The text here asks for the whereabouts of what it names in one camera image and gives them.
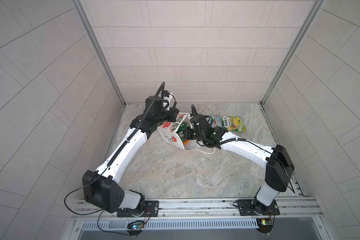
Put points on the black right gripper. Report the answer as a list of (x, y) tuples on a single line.
[(193, 127)]

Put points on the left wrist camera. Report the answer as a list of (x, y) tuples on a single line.
[(166, 96)]

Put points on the spring tea candy bag yellow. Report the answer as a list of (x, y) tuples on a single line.
[(233, 123)]

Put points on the aluminium rail frame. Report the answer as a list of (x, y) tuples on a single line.
[(206, 208)]

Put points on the circuit board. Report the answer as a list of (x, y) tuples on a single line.
[(265, 226), (135, 226)]

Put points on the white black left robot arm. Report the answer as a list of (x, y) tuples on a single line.
[(101, 187)]

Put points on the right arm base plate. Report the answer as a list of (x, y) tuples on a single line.
[(246, 207)]

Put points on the white paper bag red print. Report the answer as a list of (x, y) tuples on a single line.
[(168, 132)]

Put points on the aluminium corner post left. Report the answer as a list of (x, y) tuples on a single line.
[(78, 7)]

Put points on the right circuit board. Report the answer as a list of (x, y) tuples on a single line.
[(265, 226)]

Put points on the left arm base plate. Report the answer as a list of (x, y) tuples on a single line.
[(150, 207)]

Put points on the green spring tea candy bag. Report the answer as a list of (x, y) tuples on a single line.
[(184, 127)]

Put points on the left circuit board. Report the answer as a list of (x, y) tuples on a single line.
[(135, 226)]

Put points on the mint blossom candy bag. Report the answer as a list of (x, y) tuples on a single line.
[(218, 121)]

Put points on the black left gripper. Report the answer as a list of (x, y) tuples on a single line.
[(165, 120)]

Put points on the aluminium corner post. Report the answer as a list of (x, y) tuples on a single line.
[(308, 22), (78, 7)]

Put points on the aluminium corner post right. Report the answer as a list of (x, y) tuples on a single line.
[(308, 22)]

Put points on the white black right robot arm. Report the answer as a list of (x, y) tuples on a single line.
[(275, 160)]

